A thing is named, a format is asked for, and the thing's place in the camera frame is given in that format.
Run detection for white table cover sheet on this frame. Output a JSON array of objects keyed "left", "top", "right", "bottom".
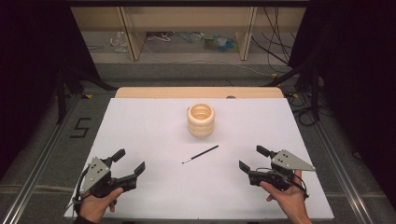
[{"left": 64, "top": 97, "right": 335, "bottom": 220}]

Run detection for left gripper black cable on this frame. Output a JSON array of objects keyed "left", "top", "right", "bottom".
[{"left": 72, "top": 167, "right": 92, "bottom": 214}]

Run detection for clear plastic bag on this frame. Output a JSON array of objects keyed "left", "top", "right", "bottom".
[{"left": 109, "top": 31, "right": 129, "bottom": 53}]

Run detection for person's right hand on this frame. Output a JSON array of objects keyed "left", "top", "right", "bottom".
[{"left": 260, "top": 169, "right": 309, "bottom": 218}]

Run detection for black hanging cables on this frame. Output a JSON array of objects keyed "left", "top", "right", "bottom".
[{"left": 251, "top": 6, "right": 297, "bottom": 66}]

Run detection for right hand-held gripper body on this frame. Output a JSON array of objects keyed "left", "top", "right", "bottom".
[{"left": 247, "top": 149, "right": 316, "bottom": 191}]

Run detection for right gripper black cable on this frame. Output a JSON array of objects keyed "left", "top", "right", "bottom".
[{"left": 292, "top": 174, "right": 310, "bottom": 200}]

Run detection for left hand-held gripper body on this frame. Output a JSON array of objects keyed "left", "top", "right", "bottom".
[{"left": 81, "top": 157, "right": 138, "bottom": 199}]

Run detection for colourful clutter under desk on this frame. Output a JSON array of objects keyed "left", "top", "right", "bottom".
[{"left": 202, "top": 34, "right": 239, "bottom": 53}]

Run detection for black floor cables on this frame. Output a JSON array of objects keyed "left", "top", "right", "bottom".
[{"left": 285, "top": 90, "right": 321, "bottom": 127}]

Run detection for white coiled cord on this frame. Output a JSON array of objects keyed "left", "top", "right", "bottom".
[{"left": 147, "top": 32, "right": 172, "bottom": 42}]

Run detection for person's left hand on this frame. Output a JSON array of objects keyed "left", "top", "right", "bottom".
[{"left": 78, "top": 187, "right": 124, "bottom": 224}]

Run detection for thin black pen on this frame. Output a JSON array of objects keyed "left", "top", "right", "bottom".
[{"left": 181, "top": 145, "right": 219, "bottom": 165}]

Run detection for black curtain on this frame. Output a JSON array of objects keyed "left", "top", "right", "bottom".
[
  {"left": 288, "top": 0, "right": 396, "bottom": 200},
  {"left": 0, "top": 0, "right": 102, "bottom": 178}
]

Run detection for black metal stand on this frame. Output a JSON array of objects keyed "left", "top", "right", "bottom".
[
  {"left": 55, "top": 66, "right": 117, "bottom": 125},
  {"left": 262, "top": 57, "right": 321, "bottom": 122}
]

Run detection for long white floor cable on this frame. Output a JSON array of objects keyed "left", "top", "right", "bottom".
[{"left": 136, "top": 31, "right": 276, "bottom": 77}]

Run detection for metal floor rail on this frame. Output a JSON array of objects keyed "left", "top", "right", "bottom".
[
  {"left": 311, "top": 119, "right": 376, "bottom": 224},
  {"left": 0, "top": 92, "right": 82, "bottom": 224}
]

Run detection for cream ringed pen holder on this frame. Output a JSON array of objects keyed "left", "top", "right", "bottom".
[{"left": 187, "top": 103, "right": 216, "bottom": 138}]

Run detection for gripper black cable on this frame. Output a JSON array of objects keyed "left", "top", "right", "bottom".
[
  {"left": 72, "top": 167, "right": 92, "bottom": 214},
  {"left": 292, "top": 174, "right": 310, "bottom": 200}
]

